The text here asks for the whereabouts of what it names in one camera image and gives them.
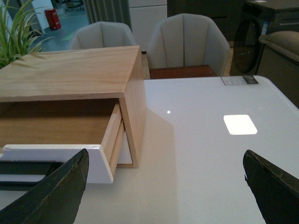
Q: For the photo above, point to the right grey upholstered chair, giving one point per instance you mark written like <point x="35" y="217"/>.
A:
<point x="187" y="40"/>

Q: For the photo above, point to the grey cushion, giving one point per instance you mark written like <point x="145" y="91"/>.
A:
<point x="284" y="42"/>

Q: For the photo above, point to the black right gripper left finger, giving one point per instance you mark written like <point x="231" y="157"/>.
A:
<point x="56" y="199"/>

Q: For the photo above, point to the white pillar cabinet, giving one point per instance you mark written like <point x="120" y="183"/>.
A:
<point x="144" y="15"/>

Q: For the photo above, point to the left grey upholstered chair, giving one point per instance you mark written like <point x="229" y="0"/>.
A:
<point x="102" y="34"/>

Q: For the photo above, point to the white drawer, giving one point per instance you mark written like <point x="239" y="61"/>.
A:
<point x="57" y="130"/>
<point x="120" y="154"/>

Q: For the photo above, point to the green spider plant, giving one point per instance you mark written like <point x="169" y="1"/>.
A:
<point x="17" y="37"/>

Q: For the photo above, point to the wooden two-drawer cabinet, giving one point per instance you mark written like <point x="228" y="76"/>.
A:
<point x="104" y="73"/>

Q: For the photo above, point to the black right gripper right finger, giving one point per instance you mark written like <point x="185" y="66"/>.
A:
<point x="276" y="192"/>

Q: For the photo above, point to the grey upholstered chair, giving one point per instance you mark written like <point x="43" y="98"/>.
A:
<point x="187" y="40"/>
<point x="102" y="34"/>

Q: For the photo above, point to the label sticker on table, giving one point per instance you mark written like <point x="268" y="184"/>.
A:
<point x="246" y="79"/>

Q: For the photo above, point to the black drawer handle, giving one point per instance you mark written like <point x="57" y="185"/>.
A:
<point x="23" y="175"/>

